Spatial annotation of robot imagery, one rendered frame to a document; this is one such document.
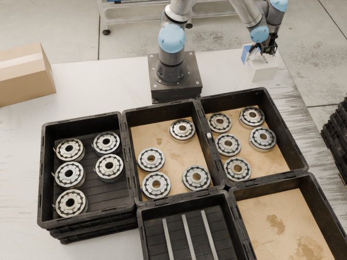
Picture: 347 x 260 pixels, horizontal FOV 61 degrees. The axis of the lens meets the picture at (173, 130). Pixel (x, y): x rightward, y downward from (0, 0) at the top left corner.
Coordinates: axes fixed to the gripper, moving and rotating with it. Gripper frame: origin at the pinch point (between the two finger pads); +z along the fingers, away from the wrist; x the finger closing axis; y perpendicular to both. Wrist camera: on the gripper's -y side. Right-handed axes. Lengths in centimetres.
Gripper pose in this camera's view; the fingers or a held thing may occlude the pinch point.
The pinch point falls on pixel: (258, 59)
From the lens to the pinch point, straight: 166.1
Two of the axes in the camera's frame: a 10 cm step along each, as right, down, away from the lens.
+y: 1.8, 8.0, -5.7
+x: 9.8, -1.5, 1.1
